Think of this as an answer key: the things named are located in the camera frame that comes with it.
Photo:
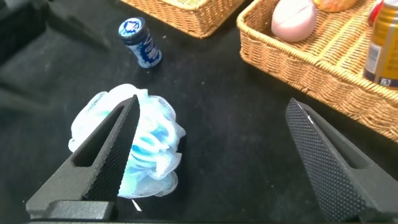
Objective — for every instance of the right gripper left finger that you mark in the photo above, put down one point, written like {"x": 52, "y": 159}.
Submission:
{"x": 102, "y": 168}

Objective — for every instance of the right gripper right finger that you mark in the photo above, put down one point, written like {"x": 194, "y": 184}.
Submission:
{"x": 335, "y": 174}

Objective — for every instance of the light blue bath loofah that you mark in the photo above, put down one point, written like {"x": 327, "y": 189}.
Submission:
{"x": 155, "y": 146}

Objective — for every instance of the small blue white bottle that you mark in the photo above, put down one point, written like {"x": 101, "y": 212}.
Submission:
{"x": 141, "y": 43}

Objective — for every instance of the gold Red Bull can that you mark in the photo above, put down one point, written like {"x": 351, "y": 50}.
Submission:
{"x": 384, "y": 46}

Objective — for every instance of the pink peach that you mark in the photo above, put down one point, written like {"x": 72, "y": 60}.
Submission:
{"x": 293, "y": 20}

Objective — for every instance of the wicker basket with food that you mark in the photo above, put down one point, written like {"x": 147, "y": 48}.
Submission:
{"x": 326, "y": 68}

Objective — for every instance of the empty wicker basket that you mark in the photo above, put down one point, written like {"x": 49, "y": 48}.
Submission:
{"x": 192, "y": 15}

